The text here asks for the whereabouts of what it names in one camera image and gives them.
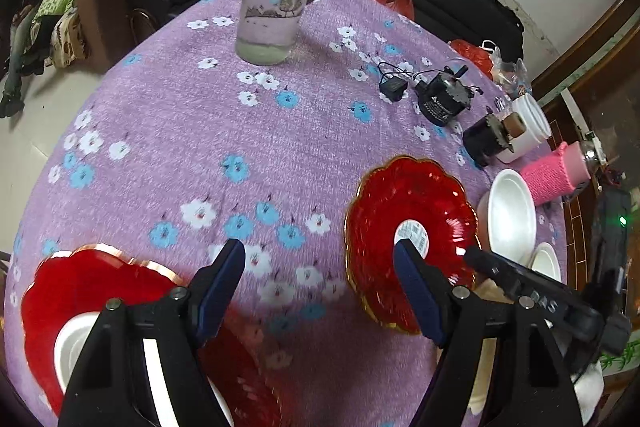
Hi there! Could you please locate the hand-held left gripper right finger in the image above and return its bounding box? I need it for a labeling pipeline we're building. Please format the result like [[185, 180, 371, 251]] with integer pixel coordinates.
[[393, 241, 583, 427]]

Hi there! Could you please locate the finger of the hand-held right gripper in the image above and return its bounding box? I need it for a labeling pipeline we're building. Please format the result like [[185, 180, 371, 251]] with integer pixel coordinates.
[[465, 247, 603, 348]]

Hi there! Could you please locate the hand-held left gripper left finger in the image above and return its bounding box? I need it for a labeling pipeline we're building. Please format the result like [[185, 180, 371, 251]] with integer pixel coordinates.
[[57, 239, 246, 427]]

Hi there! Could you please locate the red glass plate white label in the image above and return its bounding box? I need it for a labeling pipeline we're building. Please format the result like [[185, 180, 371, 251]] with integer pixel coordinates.
[[344, 154, 481, 335]]

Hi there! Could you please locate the small white bowl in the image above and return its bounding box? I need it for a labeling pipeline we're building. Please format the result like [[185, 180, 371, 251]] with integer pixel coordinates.
[[529, 242, 564, 284]]

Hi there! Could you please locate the pink knit-sleeved bottle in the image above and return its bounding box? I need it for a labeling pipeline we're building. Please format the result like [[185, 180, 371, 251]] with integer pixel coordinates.
[[520, 141, 597, 208]]

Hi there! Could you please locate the purple floral tablecloth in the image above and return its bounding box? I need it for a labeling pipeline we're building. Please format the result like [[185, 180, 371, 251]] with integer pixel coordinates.
[[2, 0, 568, 427]]

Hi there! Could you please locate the black boxy device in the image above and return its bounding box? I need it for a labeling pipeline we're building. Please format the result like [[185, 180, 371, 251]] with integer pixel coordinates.
[[462, 113, 526, 168]]

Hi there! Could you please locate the wooden cabinet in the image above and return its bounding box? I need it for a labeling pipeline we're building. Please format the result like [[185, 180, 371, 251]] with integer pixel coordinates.
[[531, 0, 640, 308]]

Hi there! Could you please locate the white plastic jar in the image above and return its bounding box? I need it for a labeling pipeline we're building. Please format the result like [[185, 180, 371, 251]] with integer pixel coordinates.
[[509, 94, 552, 158]]

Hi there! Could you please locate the black round power adapter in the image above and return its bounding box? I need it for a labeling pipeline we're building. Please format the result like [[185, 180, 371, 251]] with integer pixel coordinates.
[[414, 66, 474, 128]]

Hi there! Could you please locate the small black power adapter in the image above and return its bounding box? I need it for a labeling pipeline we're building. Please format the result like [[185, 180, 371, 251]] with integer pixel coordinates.
[[377, 76, 407, 106]]

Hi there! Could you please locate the clear plastic bag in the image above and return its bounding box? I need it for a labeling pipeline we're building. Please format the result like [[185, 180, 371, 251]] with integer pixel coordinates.
[[492, 46, 530, 96]]

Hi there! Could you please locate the brown patterned blanket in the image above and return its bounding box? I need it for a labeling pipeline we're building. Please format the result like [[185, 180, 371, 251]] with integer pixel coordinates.
[[50, 9, 92, 68]]

